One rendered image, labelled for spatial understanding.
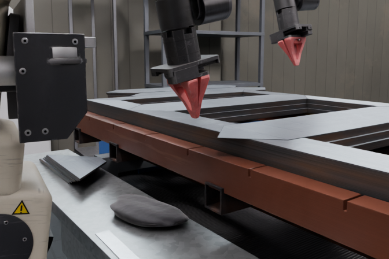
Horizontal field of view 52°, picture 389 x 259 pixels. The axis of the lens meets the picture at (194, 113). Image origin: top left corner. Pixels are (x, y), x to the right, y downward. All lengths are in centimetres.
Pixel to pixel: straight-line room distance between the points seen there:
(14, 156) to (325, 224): 46
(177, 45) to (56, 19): 377
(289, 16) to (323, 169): 59
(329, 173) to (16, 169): 47
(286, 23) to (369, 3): 577
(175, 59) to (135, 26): 395
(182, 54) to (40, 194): 31
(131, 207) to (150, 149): 17
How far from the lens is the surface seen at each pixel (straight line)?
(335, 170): 62
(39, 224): 70
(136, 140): 101
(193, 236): 78
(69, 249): 153
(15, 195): 68
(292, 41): 111
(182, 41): 64
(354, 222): 57
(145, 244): 76
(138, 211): 83
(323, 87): 619
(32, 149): 349
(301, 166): 66
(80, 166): 112
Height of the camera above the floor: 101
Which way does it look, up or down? 8 degrees down
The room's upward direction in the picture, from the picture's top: straight up
